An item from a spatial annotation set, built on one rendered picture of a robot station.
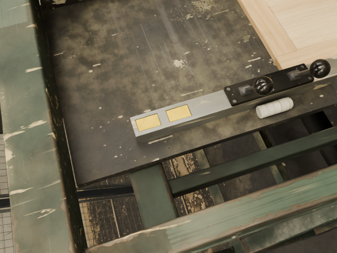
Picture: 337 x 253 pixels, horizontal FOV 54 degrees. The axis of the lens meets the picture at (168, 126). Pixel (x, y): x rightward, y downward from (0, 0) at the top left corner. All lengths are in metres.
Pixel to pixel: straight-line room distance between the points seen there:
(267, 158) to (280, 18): 0.38
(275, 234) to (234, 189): 1.25
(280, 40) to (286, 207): 0.43
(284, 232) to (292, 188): 0.91
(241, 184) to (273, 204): 2.10
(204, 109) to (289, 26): 0.35
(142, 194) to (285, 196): 0.29
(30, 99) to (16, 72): 0.08
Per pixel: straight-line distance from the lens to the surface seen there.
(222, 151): 2.89
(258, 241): 1.69
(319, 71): 0.70
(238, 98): 0.75
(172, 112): 0.73
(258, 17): 0.95
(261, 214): 0.66
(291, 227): 1.56
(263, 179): 2.62
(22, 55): 0.83
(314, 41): 0.94
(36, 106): 0.74
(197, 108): 0.74
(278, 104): 0.78
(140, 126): 0.72
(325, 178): 0.71
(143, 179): 0.75
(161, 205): 0.73
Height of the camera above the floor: 2.05
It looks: 36 degrees down
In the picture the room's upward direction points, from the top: 89 degrees counter-clockwise
